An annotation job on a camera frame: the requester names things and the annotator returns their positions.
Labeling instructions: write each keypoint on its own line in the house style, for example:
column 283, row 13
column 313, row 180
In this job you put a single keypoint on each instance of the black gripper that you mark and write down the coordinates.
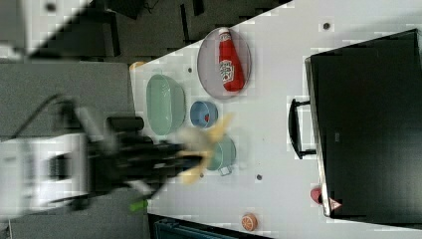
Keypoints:
column 137, row 158

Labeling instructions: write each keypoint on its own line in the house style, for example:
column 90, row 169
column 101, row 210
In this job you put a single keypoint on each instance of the peeled plush banana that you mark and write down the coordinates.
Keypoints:
column 201, row 142

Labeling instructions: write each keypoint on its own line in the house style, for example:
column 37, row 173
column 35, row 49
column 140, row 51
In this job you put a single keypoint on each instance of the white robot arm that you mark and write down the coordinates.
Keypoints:
column 41, row 173

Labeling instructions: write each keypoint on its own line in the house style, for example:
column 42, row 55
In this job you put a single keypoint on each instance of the black cylinder upper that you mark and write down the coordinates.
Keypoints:
column 120, row 124

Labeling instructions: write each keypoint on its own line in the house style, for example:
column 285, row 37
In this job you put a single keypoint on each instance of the green perforated colander bowl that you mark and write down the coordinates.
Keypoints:
column 165, row 102

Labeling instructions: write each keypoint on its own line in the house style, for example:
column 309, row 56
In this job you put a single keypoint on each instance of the dark blue bin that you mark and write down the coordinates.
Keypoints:
column 161, row 227

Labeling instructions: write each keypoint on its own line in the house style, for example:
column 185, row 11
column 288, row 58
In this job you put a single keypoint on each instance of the small blue bowl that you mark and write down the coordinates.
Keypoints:
column 199, row 110

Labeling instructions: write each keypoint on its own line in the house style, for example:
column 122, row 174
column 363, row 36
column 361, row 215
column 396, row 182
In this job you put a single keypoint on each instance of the small green cup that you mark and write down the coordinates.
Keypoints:
column 224, row 156

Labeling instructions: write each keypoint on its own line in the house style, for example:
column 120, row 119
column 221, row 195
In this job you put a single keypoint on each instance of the grey round plate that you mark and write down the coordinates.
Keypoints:
column 208, row 67

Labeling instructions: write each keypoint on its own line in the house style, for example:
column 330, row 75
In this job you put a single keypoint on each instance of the red plush ketchup bottle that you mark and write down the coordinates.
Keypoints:
column 230, row 67

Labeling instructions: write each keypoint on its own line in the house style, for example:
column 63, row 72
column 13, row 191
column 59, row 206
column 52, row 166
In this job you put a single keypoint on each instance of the orange slice toy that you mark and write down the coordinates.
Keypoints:
column 249, row 222

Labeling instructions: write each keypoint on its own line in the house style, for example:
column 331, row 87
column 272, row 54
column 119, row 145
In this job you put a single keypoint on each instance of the red plush strawberry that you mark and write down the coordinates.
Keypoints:
column 316, row 195

